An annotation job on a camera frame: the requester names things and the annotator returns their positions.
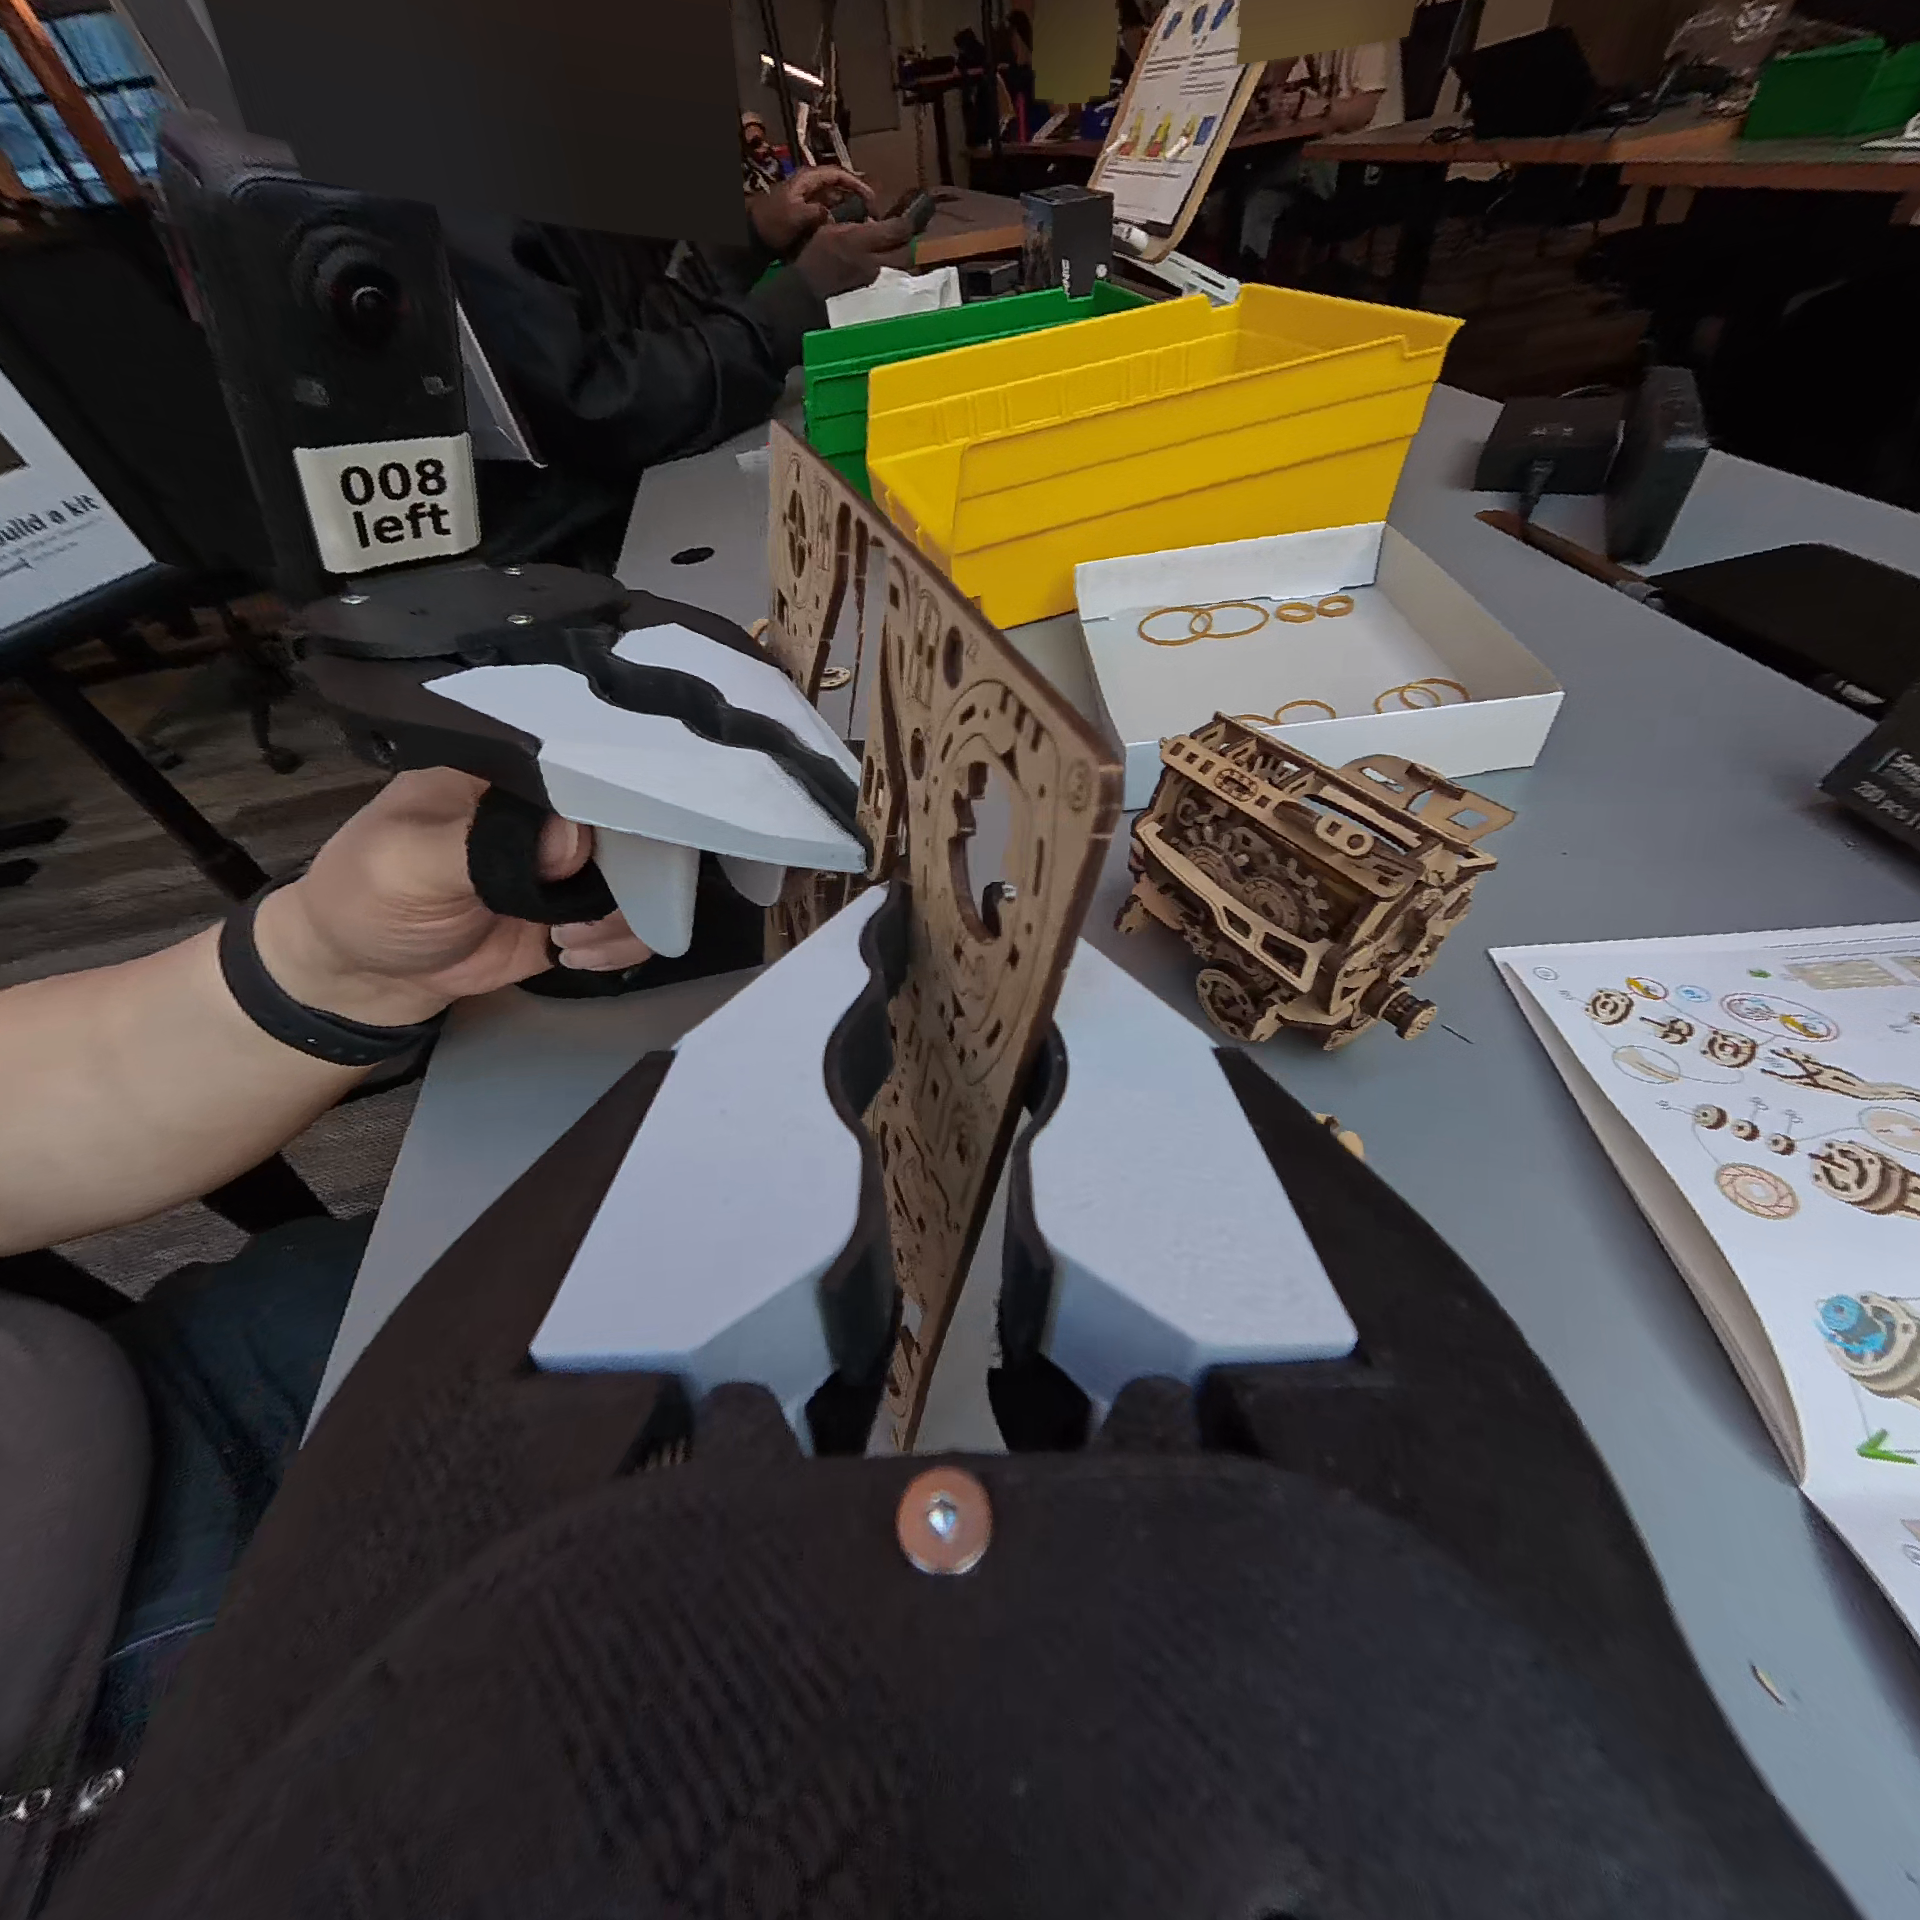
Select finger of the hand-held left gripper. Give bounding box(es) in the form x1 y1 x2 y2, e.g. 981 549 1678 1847
598 621 862 803
425 664 873 913

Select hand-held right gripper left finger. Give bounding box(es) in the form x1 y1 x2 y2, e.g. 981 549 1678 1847
526 885 916 1455

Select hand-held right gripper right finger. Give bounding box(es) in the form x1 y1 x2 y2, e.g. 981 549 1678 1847
994 943 1361 1425

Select laser-cut plywood parts sheet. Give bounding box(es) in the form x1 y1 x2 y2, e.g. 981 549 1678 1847
759 418 1130 1455

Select person's left forearm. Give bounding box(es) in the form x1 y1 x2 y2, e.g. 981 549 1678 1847
0 913 374 1254

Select wooden submarine model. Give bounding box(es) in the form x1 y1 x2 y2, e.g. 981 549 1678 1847
1111 711 1522 1057

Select black model kit box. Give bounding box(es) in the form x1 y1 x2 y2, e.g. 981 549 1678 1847
1821 718 1920 845

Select person's left hand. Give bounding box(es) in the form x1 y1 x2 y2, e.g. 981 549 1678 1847
285 767 655 1024

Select green plastic bin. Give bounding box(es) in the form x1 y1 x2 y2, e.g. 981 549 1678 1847
1742 37 1920 139
799 277 1156 503

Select black framed marker sign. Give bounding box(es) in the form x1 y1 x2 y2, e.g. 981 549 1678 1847
0 364 164 633

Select white crumpled paper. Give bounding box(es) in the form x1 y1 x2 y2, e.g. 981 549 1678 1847
820 264 966 328

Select tan rubber bands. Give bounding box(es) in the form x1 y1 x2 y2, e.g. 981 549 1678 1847
1136 592 1475 730

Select black wristband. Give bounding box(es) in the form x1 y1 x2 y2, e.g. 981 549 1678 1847
215 873 449 1068

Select person's blue jeans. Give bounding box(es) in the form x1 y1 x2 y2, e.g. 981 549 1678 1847
88 1212 385 1727

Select white cardboard box tray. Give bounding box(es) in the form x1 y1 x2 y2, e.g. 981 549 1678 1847
1072 520 1567 821

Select yellow plastic bin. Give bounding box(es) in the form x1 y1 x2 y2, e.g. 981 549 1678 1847
862 281 1469 631

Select assembly instruction booklet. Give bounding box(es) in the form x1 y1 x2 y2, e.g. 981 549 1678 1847
1487 922 1920 1649

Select small black box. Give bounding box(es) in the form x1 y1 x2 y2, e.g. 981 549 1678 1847
1016 184 1118 295

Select instruction poster board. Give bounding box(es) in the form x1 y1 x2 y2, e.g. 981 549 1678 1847
1083 0 1267 253

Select thin wooden stick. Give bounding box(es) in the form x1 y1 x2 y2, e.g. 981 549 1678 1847
1475 507 1658 606

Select black flat stand base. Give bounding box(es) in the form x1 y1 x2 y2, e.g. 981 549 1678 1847
1649 539 1920 711

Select black device with cable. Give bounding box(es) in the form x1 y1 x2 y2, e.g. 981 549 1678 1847
1475 391 1632 503

